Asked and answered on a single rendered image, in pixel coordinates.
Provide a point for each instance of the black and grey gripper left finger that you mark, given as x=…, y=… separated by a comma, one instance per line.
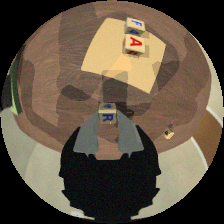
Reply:
x=81, y=143

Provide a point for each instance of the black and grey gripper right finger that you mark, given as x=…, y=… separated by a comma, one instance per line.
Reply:
x=134, y=141

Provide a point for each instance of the tan flat mat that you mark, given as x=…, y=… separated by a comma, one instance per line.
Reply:
x=105, y=57

